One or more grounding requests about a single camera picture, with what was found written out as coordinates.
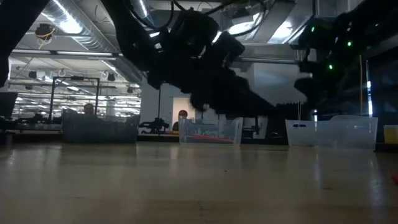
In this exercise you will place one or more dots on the small clear plastic bin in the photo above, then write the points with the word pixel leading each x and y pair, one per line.
pixel 211 127

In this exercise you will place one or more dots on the pink pencil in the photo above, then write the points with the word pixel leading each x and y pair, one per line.
pixel 214 139

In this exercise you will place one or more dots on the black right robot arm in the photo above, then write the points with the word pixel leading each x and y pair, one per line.
pixel 357 25

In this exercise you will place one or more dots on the large ribbed ceiling duct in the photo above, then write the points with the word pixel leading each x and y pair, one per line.
pixel 93 40

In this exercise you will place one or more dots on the frosted plastic bin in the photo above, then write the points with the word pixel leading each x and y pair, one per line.
pixel 342 133

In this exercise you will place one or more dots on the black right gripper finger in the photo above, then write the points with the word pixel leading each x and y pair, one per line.
pixel 314 100
pixel 308 86

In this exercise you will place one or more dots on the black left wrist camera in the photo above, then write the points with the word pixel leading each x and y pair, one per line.
pixel 230 46

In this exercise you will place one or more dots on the vertical light strip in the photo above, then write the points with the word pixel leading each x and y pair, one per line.
pixel 369 93

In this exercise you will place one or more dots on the bright ceiling skylight panel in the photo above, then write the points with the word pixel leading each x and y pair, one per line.
pixel 245 28

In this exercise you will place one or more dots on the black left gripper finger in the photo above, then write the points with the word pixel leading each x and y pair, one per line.
pixel 245 111
pixel 256 99

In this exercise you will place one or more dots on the yellow container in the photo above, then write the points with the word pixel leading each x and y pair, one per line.
pixel 391 134

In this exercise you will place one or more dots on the black background gantry frame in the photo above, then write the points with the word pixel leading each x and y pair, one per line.
pixel 74 78

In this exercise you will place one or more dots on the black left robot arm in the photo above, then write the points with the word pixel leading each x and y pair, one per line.
pixel 133 37

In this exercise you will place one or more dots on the black background robot station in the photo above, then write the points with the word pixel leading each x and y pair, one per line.
pixel 155 124

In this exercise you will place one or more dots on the black panel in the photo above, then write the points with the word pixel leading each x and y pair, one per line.
pixel 280 127

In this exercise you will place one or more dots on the person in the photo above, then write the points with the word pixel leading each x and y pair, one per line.
pixel 89 108
pixel 183 114

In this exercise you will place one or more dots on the dark background monitor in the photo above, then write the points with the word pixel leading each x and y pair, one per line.
pixel 7 104

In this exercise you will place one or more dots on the dark smoky plastic bin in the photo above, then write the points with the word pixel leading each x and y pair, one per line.
pixel 99 130

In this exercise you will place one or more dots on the horizontal ceiling pipe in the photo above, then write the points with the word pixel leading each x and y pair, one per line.
pixel 62 53

